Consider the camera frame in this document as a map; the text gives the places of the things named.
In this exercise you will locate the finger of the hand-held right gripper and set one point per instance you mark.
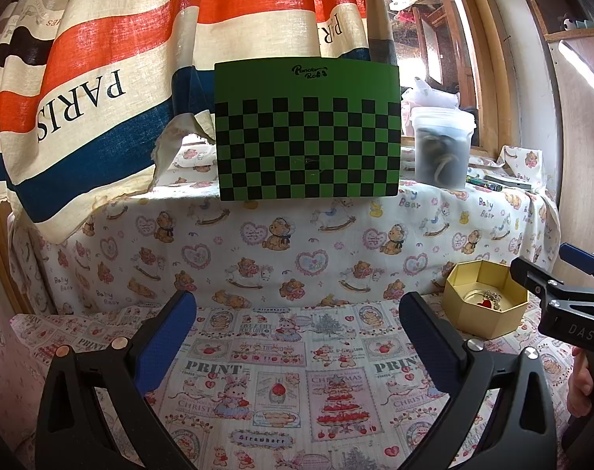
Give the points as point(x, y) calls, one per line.
point(536, 276)
point(576, 257)

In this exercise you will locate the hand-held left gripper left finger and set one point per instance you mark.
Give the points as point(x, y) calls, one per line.
point(164, 347)

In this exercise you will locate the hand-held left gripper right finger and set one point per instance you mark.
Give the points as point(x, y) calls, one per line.
point(441, 372)

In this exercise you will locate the yellow octagonal box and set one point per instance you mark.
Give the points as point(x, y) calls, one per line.
point(468, 323)

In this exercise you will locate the red heart charm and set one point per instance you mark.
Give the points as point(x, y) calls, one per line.
point(485, 304)

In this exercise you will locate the person's right hand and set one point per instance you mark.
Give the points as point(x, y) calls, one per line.
point(578, 382)

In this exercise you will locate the grey flat case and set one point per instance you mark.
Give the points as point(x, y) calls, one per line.
point(509, 181)

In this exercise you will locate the wooden panel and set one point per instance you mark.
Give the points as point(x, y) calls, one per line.
point(580, 156)

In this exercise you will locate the green pen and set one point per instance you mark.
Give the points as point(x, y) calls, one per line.
point(485, 184)

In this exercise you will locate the red printed patchwork cloth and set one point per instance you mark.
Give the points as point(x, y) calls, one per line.
point(287, 352)

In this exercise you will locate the translucent plastic container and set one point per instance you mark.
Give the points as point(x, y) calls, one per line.
point(441, 152)

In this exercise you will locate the bear printed cloth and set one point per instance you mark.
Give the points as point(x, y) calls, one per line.
point(326, 235)

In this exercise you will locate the green black checkered board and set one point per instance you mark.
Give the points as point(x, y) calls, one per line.
point(306, 132)

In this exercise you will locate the striped curtain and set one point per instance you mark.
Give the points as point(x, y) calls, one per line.
point(106, 83)

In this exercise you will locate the wooden window frame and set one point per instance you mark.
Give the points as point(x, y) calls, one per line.
point(478, 34)

